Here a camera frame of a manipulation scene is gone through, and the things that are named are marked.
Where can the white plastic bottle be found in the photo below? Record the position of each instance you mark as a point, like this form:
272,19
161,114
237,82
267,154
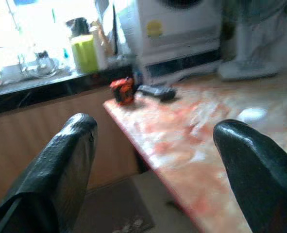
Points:
100,53

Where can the orange marble table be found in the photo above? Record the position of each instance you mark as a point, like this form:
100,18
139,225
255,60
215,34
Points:
182,136

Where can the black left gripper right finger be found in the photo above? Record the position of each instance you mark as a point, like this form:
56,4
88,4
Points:
259,179

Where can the white countertop appliance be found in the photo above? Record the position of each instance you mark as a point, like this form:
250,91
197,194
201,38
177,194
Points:
182,36

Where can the dish rack with glassware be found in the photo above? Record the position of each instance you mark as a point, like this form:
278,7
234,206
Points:
41,68

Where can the wooden counter cabinet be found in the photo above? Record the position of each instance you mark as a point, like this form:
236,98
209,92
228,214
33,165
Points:
24,136

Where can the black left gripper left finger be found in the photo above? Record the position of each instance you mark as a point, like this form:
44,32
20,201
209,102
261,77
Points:
51,174

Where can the grey white standing fan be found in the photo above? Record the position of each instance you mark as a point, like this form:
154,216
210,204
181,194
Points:
247,69

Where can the green plastic jug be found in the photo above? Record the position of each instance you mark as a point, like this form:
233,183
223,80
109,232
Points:
85,53

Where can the small red orange jar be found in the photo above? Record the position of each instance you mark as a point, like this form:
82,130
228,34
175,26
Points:
122,91

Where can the dark grey remote control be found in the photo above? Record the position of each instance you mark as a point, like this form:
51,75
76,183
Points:
157,91

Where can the black stone counter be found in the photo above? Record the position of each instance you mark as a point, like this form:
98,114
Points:
36,93

